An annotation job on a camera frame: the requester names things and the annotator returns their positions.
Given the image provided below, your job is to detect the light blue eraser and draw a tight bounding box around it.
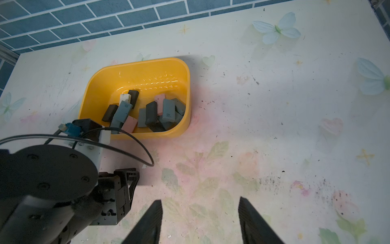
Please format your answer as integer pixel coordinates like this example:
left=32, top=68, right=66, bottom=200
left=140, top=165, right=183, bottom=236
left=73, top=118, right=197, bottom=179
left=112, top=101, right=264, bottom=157
left=113, top=101, right=133, bottom=123

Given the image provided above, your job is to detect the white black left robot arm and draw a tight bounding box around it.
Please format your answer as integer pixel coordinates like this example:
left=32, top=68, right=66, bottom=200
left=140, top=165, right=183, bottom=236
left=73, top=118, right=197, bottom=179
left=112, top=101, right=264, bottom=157
left=1, top=144, right=140, bottom=244

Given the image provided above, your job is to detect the pink eraser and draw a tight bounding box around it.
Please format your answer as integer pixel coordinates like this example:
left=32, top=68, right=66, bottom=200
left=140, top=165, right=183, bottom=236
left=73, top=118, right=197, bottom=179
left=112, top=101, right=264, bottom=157
left=154, top=94, right=166, bottom=116
left=121, top=116, right=138, bottom=134

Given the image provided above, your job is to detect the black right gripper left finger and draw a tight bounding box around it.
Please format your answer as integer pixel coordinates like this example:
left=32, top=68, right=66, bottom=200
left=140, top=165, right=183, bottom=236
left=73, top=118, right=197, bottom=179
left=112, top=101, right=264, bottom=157
left=122, top=200, right=163, bottom=244

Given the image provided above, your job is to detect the yellow plastic storage box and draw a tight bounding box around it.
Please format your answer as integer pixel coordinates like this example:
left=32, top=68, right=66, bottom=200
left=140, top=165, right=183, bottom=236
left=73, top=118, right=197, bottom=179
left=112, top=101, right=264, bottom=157
left=78, top=57, right=192, bottom=141

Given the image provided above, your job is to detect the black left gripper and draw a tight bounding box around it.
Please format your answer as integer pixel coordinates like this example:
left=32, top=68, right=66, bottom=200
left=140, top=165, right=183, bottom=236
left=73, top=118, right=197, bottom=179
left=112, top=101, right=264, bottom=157
left=91, top=168, right=140, bottom=226

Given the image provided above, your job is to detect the grey eraser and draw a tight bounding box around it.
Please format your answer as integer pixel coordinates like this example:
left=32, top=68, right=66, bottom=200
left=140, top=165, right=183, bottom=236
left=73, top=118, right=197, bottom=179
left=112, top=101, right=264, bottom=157
left=137, top=108, right=147, bottom=128

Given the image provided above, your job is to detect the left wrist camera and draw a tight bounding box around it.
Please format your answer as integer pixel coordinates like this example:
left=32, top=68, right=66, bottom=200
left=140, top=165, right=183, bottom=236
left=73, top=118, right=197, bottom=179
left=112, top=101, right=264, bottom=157
left=58, top=118, right=111, bottom=170

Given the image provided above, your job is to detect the pink eraser bottom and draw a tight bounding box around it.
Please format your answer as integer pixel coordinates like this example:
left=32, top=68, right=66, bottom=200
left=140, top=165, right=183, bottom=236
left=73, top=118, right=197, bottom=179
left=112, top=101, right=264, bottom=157
left=121, top=116, right=138, bottom=134

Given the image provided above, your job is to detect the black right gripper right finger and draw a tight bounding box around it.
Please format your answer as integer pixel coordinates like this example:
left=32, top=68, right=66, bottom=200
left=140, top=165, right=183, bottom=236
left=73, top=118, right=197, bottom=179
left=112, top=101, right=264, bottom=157
left=238, top=197, right=284, bottom=244

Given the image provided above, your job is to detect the black eraser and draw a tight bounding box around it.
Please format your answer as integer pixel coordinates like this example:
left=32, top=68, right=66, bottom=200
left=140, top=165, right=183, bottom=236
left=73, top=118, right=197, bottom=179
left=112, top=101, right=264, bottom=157
left=147, top=122, right=166, bottom=132
left=128, top=90, right=139, bottom=109
left=102, top=104, right=118, bottom=123
left=145, top=101, right=158, bottom=127

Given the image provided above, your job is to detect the teal eraser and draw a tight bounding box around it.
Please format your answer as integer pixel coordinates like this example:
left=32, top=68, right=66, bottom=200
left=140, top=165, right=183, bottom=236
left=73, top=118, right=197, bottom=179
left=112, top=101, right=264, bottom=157
left=162, top=99, right=176, bottom=123
left=110, top=119, right=123, bottom=134
left=172, top=98, right=186, bottom=116
left=168, top=112, right=183, bottom=130

